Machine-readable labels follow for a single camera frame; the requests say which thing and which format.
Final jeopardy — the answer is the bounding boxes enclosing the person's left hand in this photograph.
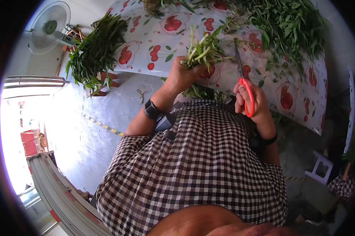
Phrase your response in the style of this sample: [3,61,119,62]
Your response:
[161,56,209,98]

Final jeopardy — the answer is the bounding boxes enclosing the person's right hand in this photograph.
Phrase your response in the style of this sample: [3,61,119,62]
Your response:
[233,79,274,127]

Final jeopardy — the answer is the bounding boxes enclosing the person's left thumb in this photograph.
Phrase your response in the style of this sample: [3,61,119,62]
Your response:
[186,65,209,78]

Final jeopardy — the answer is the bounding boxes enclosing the person's right fingers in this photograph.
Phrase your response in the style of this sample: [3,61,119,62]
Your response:
[234,94,247,116]

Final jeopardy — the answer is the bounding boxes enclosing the person's right thumb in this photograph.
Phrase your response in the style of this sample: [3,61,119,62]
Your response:
[236,83,250,96]

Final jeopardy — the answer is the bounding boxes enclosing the red handled scissors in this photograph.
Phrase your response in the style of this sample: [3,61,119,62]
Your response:
[233,38,256,118]

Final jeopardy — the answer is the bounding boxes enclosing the bunch of green stalks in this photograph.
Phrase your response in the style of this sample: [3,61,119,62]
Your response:
[180,25,235,74]

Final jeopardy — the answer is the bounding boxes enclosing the green scraps heap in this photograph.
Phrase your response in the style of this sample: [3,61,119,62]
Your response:
[181,84,232,103]

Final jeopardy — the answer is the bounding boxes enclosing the black wrist band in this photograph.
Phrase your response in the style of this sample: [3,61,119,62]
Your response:
[144,99,167,120]
[261,132,278,146]

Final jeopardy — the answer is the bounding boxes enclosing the cherry print tablecloth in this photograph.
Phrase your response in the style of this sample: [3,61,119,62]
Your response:
[106,0,329,136]

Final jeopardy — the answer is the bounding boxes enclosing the person's body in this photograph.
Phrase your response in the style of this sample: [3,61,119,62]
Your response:
[96,99,288,236]

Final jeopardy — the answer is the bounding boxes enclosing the large pile of leafy greens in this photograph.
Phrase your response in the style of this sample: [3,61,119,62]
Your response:
[222,0,328,73]

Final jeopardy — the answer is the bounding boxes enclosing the small heap of greens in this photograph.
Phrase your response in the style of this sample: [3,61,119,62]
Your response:
[141,0,196,19]

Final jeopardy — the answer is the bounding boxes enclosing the brown wooden stool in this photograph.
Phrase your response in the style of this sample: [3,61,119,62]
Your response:
[85,72,119,97]

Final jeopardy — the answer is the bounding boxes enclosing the white plastic stool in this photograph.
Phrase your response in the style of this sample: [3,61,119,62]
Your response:
[304,150,334,185]

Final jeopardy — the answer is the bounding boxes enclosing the trimmed bundle of greens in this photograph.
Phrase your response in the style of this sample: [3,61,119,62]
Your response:
[65,12,129,95]

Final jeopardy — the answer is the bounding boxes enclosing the white standing fan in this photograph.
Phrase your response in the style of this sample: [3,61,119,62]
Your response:
[24,1,78,56]

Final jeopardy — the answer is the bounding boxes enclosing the grey metal shutter rail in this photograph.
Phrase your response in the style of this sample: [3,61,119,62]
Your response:
[26,152,113,236]

